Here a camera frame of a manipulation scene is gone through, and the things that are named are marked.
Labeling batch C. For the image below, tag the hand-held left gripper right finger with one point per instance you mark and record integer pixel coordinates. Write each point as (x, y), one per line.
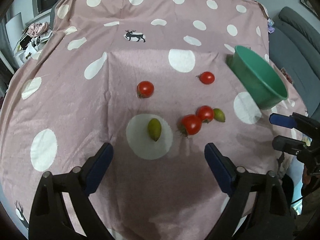
(220, 167)

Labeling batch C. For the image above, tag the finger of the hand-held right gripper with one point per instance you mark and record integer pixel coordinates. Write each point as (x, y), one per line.
(287, 144)
(282, 120)

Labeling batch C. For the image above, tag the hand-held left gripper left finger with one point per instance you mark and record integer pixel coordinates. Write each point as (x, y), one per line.
(98, 167)

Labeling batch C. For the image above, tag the green plastic bowl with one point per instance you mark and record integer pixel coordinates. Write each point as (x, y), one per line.
(255, 80)

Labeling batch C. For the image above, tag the red tomato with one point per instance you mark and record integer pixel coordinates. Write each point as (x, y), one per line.
(207, 77)
(145, 89)
(205, 113)
(191, 124)

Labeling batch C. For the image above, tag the pointed small green fruit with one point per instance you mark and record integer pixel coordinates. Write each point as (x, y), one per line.
(154, 129)

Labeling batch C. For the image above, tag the red snack packet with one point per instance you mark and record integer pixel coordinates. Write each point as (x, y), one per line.
(287, 75)

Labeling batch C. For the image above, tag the grey sofa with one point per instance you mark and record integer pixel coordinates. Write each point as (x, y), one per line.
(297, 55)

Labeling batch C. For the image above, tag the pink polka-dot blanket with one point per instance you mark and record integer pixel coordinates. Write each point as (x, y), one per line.
(75, 105)

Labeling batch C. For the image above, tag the purple cloth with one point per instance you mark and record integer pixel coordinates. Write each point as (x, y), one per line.
(270, 26)

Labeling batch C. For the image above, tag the pile of clothes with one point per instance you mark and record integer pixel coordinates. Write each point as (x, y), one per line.
(35, 37)

